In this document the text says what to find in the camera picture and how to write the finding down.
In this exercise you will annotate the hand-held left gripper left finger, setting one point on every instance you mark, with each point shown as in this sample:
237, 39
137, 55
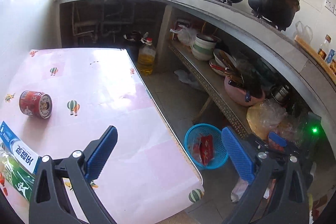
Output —
101, 155

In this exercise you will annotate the white pink crumpled bag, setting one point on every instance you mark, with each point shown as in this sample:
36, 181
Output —
239, 191

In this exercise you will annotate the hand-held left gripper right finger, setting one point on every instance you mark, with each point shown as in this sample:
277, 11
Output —
237, 158

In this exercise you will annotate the blue plastic mesh basket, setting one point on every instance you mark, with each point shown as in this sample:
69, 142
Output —
189, 138

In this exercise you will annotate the white plastic bag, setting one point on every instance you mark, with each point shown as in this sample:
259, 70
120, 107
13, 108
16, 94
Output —
186, 35

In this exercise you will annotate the dark pan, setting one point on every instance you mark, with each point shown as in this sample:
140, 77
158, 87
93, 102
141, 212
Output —
132, 36

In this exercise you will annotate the large clear bag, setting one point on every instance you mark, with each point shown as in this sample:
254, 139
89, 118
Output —
262, 116

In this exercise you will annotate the clear red wrapper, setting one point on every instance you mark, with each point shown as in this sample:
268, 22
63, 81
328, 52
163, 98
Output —
194, 148

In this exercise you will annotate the wooden cutting board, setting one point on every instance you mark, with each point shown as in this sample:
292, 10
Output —
309, 53

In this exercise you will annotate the pink printed tablecloth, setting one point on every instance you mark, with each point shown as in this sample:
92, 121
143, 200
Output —
105, 87

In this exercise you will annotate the small steel pot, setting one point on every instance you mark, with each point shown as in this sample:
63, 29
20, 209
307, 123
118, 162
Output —
279, 94

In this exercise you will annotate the pink plastic basin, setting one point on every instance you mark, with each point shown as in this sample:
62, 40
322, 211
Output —
236, 97

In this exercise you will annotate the grey drain pipes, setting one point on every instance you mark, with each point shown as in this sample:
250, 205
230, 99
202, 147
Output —
105, 27

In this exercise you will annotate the black cooking pot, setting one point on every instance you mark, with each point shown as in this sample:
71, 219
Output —
267, 10

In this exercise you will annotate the green labelled plastic bottle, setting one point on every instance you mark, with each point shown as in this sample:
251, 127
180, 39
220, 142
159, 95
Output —
15, 179

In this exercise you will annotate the stack of white green bowls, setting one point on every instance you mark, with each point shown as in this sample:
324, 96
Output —
203, 48

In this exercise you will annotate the perforated metal shelf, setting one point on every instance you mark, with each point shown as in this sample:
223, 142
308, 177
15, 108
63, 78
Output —
223, 103

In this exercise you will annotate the yellow cooking oil bottle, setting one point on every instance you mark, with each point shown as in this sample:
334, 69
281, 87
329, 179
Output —
146, 61

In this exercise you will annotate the red packet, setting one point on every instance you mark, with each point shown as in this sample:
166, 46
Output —
206, 148

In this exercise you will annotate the bundle of wooden utensils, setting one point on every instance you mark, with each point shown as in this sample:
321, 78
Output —
231, 66

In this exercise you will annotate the white plates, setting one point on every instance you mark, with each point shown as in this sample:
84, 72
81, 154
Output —
217, 56

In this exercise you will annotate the red tin can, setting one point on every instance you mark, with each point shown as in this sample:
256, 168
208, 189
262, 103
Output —
31, 103

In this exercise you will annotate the blue white toothpaste box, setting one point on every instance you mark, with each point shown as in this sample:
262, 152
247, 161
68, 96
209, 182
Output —
18, 148

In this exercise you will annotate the white wall socket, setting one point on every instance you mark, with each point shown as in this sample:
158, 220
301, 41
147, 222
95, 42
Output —
330, 5

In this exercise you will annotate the grey kitchen counter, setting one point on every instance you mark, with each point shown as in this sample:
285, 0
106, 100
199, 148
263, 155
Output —
236, 19

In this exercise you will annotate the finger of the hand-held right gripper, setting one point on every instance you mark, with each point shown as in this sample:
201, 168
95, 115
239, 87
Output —
277, 138

